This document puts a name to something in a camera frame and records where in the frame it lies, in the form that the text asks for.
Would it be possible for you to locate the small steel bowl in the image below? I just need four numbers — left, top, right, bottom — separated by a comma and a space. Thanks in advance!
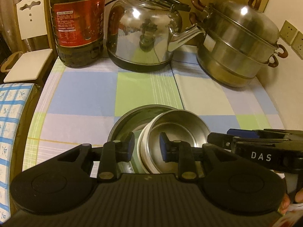
137, 110, 210, 174

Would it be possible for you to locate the person's right hand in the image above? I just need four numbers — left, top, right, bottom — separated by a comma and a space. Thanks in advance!
279, 190, 303, 216

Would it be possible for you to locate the large steel plate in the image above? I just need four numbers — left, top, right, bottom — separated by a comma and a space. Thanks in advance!
108, 105, 178, 174

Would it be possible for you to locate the checked pastel tablecloth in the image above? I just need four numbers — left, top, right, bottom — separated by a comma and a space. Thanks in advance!
23, 46, 283, 169

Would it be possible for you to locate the stacked steel steamer pot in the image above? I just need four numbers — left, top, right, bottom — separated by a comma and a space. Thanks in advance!
190, 0, 288, 88

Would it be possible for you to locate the blue white patterned cloth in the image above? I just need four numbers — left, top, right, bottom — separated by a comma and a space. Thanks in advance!
1, 83, 37, 223

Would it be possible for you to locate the stainless steel kettle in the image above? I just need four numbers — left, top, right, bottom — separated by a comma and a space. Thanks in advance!
106, 0, 205, 72

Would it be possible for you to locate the large cooking oil bottle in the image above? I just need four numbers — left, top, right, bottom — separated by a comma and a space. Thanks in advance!
50, 0, 105, 68

